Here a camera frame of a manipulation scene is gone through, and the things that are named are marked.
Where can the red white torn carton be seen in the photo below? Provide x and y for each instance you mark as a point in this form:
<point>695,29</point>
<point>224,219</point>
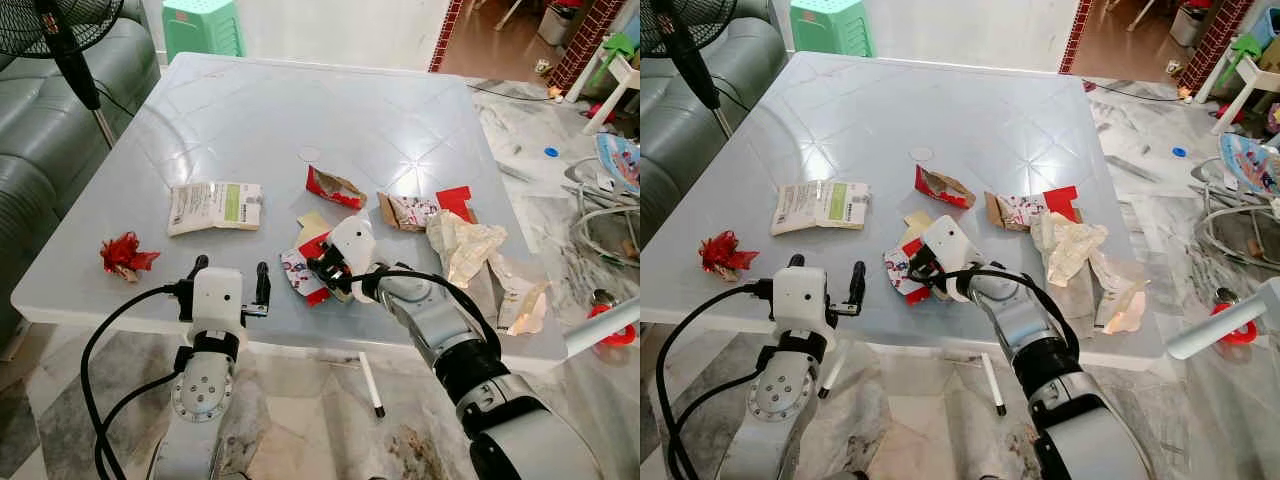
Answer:
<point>898,272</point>
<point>300,272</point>

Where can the red foil wrapper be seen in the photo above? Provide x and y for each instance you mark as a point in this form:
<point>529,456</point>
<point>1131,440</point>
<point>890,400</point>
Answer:
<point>725,253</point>
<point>125,255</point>

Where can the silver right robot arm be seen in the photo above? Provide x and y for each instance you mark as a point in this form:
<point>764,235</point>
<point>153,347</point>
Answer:
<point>440,320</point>
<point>1020,320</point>

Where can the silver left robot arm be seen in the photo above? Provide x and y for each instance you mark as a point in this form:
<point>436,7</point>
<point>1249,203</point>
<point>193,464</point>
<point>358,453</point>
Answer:
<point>200,395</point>
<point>778,395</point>

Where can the grey bin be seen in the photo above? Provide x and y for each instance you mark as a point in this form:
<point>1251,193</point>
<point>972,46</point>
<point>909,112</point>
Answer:
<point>557,25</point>
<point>1190,25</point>

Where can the white table leg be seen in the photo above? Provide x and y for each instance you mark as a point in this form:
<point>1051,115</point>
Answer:
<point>371,385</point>
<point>992,385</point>
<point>838,365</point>

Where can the white green snack packet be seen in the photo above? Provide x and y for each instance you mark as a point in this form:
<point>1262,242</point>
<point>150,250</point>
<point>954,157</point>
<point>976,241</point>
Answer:
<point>820,206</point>
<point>215,207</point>

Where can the red brown torn carton piece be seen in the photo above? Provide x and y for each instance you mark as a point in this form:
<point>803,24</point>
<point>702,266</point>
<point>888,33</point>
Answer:
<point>335,188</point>
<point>944,187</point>

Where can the brown red flattened carton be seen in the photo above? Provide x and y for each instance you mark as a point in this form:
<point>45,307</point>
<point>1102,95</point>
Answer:
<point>1020,211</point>
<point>415,212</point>

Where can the clear round plastic lid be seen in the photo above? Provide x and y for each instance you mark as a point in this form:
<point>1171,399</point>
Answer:
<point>921,153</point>

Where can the crumpled cream paper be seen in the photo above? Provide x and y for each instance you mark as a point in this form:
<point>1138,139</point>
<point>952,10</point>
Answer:
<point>465,245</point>
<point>1068,245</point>

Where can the grey brown paper sheet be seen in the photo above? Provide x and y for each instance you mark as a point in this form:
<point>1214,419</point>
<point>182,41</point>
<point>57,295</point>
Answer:
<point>1086,302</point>
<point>482,300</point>

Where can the grey green leather sofa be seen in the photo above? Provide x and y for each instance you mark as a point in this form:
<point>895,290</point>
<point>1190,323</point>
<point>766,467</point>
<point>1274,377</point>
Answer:
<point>50,130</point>
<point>690,150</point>

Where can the cream translucent paper bag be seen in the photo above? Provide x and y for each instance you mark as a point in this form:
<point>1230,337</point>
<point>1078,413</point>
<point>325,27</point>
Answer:
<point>1122,300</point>
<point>525,300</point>

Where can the colourful printed bag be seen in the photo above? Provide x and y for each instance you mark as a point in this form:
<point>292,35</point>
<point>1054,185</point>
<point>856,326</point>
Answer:
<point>1250,160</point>
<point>620,160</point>

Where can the white plastic tube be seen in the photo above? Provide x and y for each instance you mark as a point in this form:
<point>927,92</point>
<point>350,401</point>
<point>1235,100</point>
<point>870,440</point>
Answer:
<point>600,330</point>
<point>1225,325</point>

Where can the black standing fan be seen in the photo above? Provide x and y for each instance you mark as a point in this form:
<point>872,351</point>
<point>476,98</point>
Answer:
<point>70,55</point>
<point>690,55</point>

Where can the green plastic stool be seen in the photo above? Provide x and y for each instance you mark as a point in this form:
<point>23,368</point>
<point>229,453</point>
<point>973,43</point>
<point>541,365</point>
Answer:
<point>203,25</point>
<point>832,25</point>

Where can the red brick door strip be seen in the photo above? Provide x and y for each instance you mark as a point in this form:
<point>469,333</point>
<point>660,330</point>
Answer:
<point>447,35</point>
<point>1077,35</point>

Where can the green toy chair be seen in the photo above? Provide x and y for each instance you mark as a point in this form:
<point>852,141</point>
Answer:
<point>618,48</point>
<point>1248,48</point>

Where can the red brick pillar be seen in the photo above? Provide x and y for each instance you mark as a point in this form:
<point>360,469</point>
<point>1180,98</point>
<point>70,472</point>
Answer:
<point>585,40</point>
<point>1215,40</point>

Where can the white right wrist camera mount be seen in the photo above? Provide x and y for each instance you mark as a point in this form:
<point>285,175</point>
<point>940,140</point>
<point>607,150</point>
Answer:
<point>943,240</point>
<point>353,240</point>

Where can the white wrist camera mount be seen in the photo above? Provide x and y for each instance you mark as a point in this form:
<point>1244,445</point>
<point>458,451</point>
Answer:
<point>353,240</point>
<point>943,240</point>
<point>217,295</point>
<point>800,295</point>

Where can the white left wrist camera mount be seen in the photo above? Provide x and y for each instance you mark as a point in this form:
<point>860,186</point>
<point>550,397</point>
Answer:
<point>800,295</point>
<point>217,295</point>

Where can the white chair frame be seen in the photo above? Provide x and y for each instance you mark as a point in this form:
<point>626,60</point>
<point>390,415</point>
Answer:
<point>1240,95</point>
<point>612,95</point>

